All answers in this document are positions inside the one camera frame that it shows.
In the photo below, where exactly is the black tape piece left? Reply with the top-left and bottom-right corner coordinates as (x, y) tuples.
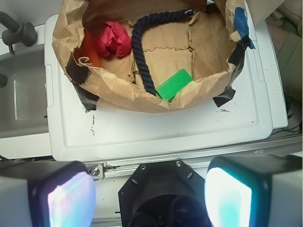
(65, 53), (99, 111)

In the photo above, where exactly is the black tape piece right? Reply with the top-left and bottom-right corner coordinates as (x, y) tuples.
(213, 41), (248, 107)

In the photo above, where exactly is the crumpled red paper ball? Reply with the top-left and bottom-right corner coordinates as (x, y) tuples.
(95, 21), (132, 58)

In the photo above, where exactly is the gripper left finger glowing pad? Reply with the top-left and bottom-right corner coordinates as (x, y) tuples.
(0, 160), (96, 227)

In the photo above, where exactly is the aluminium extrusion rail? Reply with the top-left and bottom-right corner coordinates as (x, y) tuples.
(85, 136), (303, 182)

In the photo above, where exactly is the green rectangular block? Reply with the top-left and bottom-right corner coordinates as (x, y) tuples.
(156, 69), (193, 101)

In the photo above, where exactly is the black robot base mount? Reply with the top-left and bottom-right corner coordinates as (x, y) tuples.
(118, 160), (212, 227)

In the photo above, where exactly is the metal corner bracket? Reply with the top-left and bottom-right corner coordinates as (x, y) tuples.
(86, 163), (106, 181)

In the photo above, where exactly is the white plastic bin lid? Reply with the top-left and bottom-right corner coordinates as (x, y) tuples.
(45, 15), (288, 162)

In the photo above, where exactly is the grey plastic tray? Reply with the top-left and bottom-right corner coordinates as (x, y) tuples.
(0, 25), (51, 159)

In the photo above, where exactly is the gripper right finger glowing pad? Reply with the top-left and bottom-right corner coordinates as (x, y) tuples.
(205, 155), (303, 227)

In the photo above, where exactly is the orange cylinder object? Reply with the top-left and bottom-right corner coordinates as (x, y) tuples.
(73, 28), (102, 68)

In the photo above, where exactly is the black tape piece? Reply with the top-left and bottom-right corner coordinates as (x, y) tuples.
(65, 53), (99, 111)
(213, 41), (248, 107)

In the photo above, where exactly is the dark blue rope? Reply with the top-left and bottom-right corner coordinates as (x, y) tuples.
(131, 9), (195, 96)

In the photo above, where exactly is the blue tape strip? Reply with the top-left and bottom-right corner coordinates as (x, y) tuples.
(234, 7), (255, 50)

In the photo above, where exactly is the brown paper bag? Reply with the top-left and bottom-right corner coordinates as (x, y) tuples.
(53, 0), (247, 113)

